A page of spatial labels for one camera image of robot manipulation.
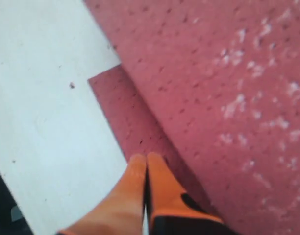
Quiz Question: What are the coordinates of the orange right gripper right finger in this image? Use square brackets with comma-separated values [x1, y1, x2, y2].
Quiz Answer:
[147, 152, 228, 235]

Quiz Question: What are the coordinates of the red brick back left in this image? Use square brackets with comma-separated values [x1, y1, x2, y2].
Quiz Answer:
[87, 65, 216, 216]

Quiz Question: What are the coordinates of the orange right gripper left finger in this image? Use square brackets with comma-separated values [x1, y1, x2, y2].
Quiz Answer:
[58, 154, 147, 235]

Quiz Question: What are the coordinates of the red brick angled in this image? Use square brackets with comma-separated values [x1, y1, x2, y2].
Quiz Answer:
[86, 0, 300, 235]

